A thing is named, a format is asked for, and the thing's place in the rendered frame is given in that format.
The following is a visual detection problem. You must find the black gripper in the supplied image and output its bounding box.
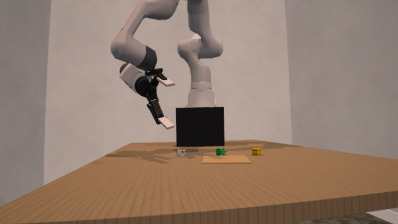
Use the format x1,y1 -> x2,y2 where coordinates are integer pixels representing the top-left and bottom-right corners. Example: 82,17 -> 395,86
135,68 -> 175,129

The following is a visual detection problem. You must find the white die with black pips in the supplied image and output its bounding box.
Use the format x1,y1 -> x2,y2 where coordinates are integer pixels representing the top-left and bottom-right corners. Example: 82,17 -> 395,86
177,149 -> 186,157

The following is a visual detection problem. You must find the yellow die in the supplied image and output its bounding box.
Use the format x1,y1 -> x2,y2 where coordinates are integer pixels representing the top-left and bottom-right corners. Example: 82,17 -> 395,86
252,148 -> 261,156

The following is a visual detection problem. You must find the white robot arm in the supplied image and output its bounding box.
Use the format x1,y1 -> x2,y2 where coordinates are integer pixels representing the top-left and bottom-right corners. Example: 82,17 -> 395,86
111,0 -> 223,108

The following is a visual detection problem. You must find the orange flat mat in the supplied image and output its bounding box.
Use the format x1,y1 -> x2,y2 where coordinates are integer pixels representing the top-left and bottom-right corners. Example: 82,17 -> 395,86
201,156 -> 252,164

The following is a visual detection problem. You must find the green die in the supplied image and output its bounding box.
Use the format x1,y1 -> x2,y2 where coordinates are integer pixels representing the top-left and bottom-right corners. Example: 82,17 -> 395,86
216,148 -> 225,156

